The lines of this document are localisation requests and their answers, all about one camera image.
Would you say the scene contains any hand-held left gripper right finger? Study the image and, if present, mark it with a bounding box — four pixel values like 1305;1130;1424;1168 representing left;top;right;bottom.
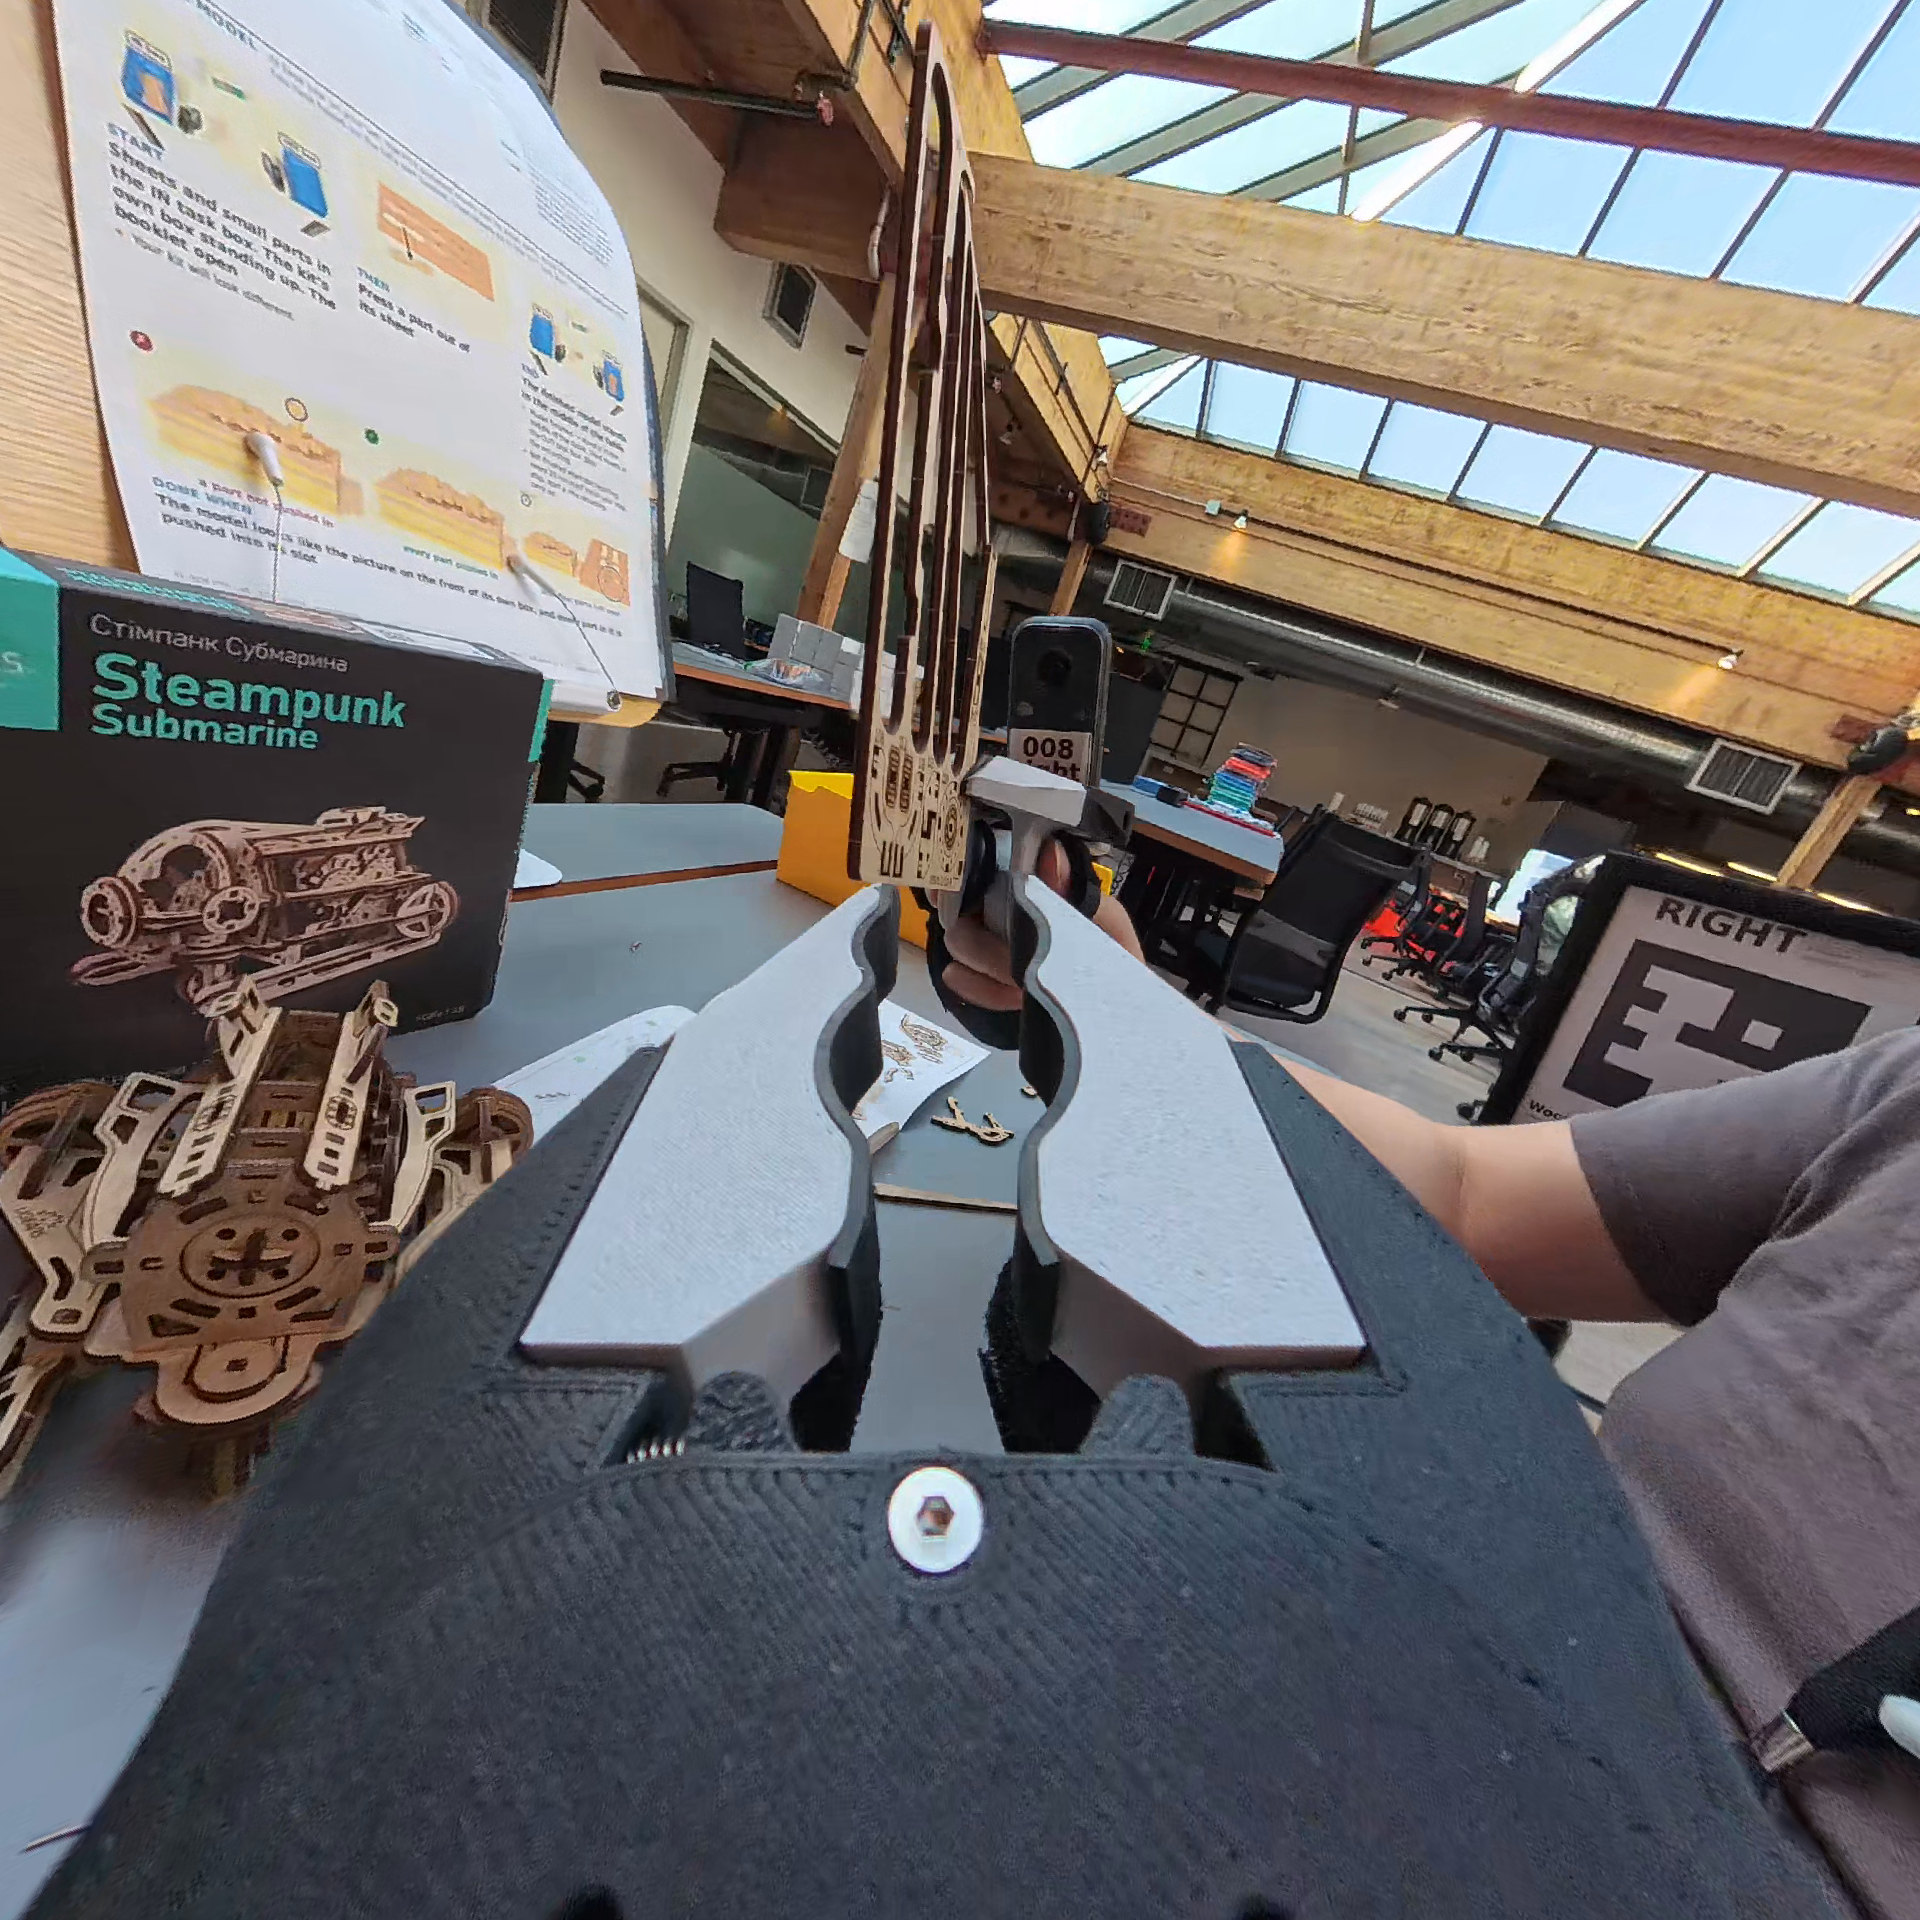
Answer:
1015;873;1369;1454

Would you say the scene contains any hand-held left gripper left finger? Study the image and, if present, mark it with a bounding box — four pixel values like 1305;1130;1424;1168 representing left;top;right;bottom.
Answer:
518;886;902;1412

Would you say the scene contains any wooden laser-cut part sheet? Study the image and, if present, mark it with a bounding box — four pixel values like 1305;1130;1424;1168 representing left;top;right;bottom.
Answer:
853;24;1000;904

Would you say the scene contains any person's right forearm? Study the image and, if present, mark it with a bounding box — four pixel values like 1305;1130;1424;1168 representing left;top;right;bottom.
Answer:
1229;1035;1705;1328

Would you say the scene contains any wooden submarine model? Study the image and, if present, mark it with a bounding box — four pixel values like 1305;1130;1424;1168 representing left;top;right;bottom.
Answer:
0;978;536;1503

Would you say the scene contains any black model kit box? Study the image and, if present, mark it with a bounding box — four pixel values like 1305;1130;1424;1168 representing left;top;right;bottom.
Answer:
0;546;552;1088

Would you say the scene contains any person's right hand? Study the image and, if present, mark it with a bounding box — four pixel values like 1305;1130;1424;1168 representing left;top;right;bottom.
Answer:
936;836;1151;1017

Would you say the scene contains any yellow plastic bin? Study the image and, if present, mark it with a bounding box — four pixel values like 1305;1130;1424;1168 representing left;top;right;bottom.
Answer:
776;768;904;913

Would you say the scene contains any white paper sheet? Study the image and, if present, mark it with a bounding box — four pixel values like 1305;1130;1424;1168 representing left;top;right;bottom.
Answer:
853;1001;991;1161

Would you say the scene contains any black office chair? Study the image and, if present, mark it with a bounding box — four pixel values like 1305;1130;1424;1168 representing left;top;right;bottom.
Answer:
1198;809;1424;1026

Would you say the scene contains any black and white marker sign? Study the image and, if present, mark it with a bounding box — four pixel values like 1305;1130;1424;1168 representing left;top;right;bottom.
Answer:
1475;852;1920;1130

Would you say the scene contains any person's grey shirt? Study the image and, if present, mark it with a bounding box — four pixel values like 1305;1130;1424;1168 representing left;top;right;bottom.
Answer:
1568;1026;1920;1920

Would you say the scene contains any printed instruction sheet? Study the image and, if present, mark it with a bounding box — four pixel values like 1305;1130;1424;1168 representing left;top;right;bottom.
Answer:
51;0;671;712

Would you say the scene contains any black strap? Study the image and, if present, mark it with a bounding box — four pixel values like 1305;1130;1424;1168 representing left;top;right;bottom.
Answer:
1750;1612;1920;1776

